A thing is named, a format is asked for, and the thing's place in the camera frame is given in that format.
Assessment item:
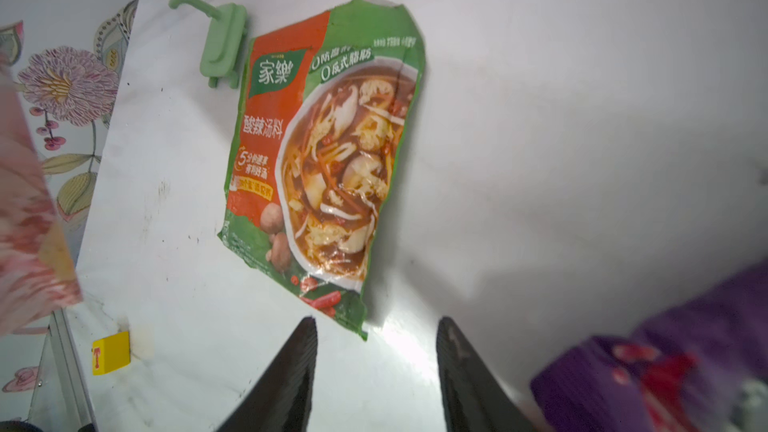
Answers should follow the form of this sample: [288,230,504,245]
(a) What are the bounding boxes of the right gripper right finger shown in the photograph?
[436,316,534,432]

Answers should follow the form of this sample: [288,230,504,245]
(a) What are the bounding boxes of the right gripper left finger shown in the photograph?
[219,316,318,432]

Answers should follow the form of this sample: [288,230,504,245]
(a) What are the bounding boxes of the purple snack packet back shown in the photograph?
[531,261,767,431]

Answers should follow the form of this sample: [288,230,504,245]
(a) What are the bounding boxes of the green red soup mix packet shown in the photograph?
[219,0,425,335]

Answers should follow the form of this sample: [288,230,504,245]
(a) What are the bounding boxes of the floral paper gift bag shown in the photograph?
[1,57,82,335]

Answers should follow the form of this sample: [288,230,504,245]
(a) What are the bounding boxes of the small yellow cube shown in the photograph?
[91,331,131,376]

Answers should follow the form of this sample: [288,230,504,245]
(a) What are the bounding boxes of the green plastic hook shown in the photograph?
[168,0,248,89]

